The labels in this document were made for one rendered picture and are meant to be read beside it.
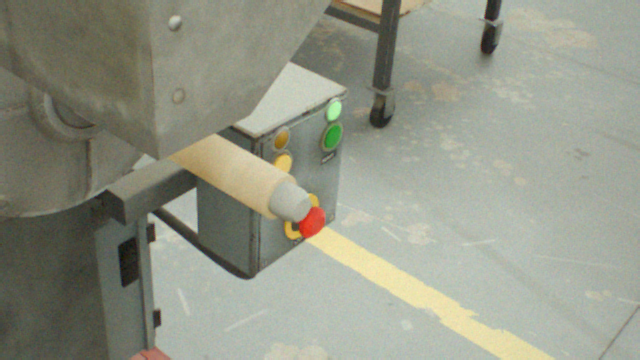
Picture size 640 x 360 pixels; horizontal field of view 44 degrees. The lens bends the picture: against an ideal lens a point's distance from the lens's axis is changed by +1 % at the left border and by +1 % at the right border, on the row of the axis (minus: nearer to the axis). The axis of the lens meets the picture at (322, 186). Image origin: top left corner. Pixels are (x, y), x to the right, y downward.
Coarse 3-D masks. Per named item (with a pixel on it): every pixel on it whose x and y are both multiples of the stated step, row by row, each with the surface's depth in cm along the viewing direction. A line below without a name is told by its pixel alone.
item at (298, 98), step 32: (288, 64) 96; (288, 96) 90; (320, 96) 90; (224, 128) 85; (256, 128) 84; (288, 128) 86; (320, 128) 91; (320, 160) 94; (224, 192) 90; (320, 192) 97; (224, 224) 93; (256, 224) 89; (288, 224) 94; (224, 256) 96; (256, 256) 92
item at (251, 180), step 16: (208, 144) 54; (224, 144) 54; (176, 160) 56; (192, 160) 55; (208, 160) 54; (224, 160) 53; (240, 160) 53; (256, 160) 53; (208, 176) 54; (224, 176) 53; (240, 176) 52; (256, 176) 52; (272, 176) 52; (288, 176) 52; (240, 192) 52; (256, 192) 51; (272, 192) 51; (256, 208) 52
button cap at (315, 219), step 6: (312, 210) 93; (318, 210) 94; (306, 216) 93; (312, 216) 93; (318, 216) 94; (324, 216) 95; (300, 222) 94; (306, 222) 93; (312, 222) 93; (318, 222) 94; (324, 222) 95; (300, 228) 94; (306, 228) 93; (312, 228) 94; (318, 228) 95; (300, 234) 94; (306, 234) 94; (312, 234) 94
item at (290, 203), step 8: (280, 184) 52; (288, 184) 52; (280, 192) 51; (288, 192) 51; (296, 192) 51; (304, 192) 51; (272, 200) 51; (280, 200) 51; (288, 200) 51; (296, 200) 51; (304, 200) 51; (272, 208) 51; (280, 208) 51; (288, 208) 51; (296, 208) 51; (304, 208) 51; (280, 216) 51; (288, 216) 51; (296, 216) 51; (304, 216) 52
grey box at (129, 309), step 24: (96, 216) 100; (144, 216) 104; (96, 240) 100; (120, 240) 103; (144, 240) 106; (120, 264) 105; (144, 264) 108; (120, 288) 107; (144, 288) 110; (120, 312) 109; (144, 312) 113; (120, 336) 112; (144, 336) 116
